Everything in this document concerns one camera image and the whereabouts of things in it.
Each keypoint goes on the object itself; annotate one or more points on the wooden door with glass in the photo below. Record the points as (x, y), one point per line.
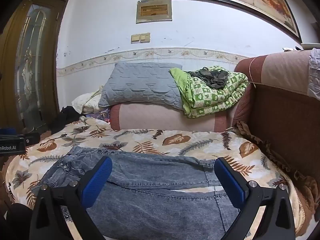
(10, 67)

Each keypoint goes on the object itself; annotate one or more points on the green patterned quilt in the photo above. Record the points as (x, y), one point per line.
(212, 100)

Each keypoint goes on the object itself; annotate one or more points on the white bowl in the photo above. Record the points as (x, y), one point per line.
(311, 45)

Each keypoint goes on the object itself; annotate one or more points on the pink and brown sofa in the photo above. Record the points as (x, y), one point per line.
(162, 117)

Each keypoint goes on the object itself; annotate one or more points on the black cloth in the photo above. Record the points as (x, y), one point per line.
(65, 117)

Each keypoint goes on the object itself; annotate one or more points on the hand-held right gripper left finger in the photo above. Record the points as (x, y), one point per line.
(97, 182)

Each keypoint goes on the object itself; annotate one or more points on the blue denim pants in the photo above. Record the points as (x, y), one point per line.
(162, 200)

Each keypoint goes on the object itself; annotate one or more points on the purple printed cloth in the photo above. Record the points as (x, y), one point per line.
(102, 115)

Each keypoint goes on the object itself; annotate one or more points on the grey quilted pillow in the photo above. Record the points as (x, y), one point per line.
(140, 85)

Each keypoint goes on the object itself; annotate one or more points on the cream pillow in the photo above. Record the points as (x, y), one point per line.
(82, 102)

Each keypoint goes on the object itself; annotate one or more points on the framed wall plaque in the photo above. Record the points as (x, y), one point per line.
(153, 10)

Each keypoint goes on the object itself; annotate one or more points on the beige light switch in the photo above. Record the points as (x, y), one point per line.
(135, 38)
(145, 37)

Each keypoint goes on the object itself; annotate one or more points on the white lace cloth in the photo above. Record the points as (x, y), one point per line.
(315, 75)

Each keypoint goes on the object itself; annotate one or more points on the leaf print blanket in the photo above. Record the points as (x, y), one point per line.
(175, 137)

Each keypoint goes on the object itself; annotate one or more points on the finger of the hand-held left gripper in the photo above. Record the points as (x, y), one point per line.
(7, 131)
(32, 138)

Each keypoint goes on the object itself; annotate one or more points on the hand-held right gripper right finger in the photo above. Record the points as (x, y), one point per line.
(231, 185)

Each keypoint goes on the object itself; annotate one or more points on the dark green garment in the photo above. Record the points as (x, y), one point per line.
(215, 78)

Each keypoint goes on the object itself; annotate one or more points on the brown ruffled cloth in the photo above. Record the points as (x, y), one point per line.
(307, 187)

